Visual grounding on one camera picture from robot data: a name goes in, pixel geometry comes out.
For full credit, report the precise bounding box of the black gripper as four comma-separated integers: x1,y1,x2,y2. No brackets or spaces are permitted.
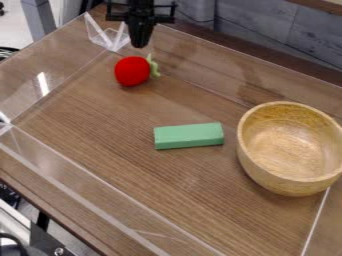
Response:
105,0,176,48

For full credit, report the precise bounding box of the red plush fruit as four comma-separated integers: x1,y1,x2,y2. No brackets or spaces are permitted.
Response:
113,54,160,87

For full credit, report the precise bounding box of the wooden bowl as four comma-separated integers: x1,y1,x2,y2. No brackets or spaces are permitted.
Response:
236,101,342,197

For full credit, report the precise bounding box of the green rectangular block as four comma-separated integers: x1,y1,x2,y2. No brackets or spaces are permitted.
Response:
153,122,224,150

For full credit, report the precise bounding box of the grey table leg post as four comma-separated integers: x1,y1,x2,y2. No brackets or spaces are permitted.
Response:
20,0,56,41

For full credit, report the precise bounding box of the clear acrylic tray wall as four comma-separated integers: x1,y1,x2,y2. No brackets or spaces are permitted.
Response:
0,19,342,256

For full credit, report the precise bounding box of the black clamp bracket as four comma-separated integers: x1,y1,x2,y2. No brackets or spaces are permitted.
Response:
0,229,77,256

